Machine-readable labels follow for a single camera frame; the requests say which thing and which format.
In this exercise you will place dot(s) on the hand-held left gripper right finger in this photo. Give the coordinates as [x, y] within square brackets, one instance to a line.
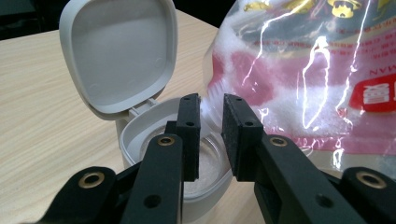
[243, 146]

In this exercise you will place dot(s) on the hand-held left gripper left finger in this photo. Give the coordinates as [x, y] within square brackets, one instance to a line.
[190, 146]

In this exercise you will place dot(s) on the clear plastic bag of sugar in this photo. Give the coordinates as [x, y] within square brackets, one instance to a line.
[280, 77]

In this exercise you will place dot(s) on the glass jar with grey lid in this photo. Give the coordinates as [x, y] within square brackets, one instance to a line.
[118, 56]

